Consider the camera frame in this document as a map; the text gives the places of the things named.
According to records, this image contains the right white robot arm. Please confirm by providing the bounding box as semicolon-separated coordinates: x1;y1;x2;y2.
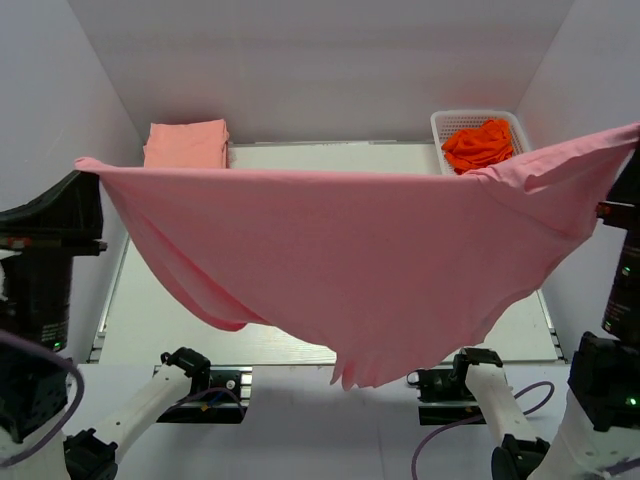
451;155;639;479

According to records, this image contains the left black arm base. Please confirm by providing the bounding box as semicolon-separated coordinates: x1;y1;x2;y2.
157;366;252;425

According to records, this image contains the folded salmon t-shirt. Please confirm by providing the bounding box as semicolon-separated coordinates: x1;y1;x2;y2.
143;119;230;169

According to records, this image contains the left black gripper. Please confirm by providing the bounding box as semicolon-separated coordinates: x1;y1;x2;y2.
0;157;112;352

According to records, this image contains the pink t-shirt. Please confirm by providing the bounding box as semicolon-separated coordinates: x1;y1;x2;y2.
75;123;639;388

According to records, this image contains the white plastic basket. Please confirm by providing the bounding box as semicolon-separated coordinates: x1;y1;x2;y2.
431;110;531;175

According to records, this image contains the orange crumpled t-shirt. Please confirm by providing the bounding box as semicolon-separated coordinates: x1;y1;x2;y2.
441;118;514;175

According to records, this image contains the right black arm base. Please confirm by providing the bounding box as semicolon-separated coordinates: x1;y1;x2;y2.
406;368;485;426

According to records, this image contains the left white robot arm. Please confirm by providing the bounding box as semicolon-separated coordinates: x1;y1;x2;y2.
1;171;212;479

